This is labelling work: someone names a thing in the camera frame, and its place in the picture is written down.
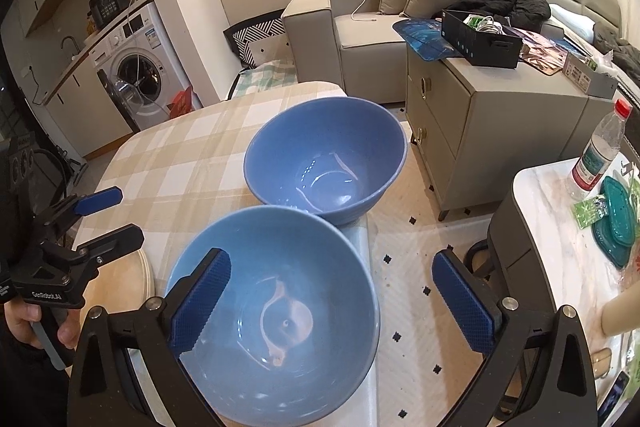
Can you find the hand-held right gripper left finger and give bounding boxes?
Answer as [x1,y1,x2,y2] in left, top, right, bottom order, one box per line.
[67,248,232,427]

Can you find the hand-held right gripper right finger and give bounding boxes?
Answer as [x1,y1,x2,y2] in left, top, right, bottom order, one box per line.
[432,249,598,427]

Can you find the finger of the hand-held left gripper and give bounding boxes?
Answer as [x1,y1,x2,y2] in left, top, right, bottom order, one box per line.
[32,187,123,238]
[42,223,145,280]

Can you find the cream ribbed plate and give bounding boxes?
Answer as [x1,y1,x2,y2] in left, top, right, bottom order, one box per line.
[75,247,156,308]

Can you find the blue ceramic bowl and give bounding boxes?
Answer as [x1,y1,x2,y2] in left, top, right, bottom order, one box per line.
[243,96,408,226]
[164,205,382,426]

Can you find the person's left forearm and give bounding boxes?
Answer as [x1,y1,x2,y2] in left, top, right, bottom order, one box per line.
[0,332,71,427]

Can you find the person's left hand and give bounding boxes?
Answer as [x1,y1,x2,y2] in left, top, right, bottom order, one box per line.
[5,302,83,350]

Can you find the white kitchen cabinet counter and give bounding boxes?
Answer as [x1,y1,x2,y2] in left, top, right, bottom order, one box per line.
[45,37,126,158]

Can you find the white marble table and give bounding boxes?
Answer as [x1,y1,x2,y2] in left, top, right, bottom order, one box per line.
[512,157,640,427]

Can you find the red bag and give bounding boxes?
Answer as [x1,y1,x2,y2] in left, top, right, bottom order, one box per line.
[167,87,194,120]

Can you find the white washing machine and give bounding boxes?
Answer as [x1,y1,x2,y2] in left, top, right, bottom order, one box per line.
[90,2,193,132]

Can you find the green packet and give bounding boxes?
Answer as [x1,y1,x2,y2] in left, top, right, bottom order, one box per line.
[572,197,608,228]

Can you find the teal plastic lids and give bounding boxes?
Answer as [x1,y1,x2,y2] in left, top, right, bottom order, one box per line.
[592,177,637,269]

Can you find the smartphone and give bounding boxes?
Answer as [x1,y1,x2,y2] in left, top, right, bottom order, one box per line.
[597,369,632,425]

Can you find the beige side cabinet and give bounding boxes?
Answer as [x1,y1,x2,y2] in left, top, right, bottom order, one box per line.
[405,42,621,221]

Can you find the black pressure cooker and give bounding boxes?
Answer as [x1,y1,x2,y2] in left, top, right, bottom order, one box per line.
[89,0,132,30]

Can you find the clear water bottle red cap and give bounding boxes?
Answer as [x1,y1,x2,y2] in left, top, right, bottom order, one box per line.
[567,98,633,200]

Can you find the green checked cloth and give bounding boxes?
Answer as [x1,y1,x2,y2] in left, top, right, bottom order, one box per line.
[235,57,301,98]

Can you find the black storage box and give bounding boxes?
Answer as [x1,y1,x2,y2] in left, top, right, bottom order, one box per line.
[441,9,523,68]

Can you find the white cardboard box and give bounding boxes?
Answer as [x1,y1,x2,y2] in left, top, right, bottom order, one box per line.
[562,54,618,100]

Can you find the printed photo sheets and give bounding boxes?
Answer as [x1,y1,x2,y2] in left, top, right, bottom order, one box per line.
[520,27,571,75]

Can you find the blue patterned mat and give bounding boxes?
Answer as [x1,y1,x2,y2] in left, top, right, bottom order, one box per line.
[392,18,468,60]

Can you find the beige sofa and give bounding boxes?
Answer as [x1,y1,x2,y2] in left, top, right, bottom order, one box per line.
[281,0,566,105]

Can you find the light blue pillow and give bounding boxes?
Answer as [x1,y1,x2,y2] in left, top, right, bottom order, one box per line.
[550,4,596,40]

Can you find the black jacket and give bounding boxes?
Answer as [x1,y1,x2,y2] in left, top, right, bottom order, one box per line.
[440,0,552,30]

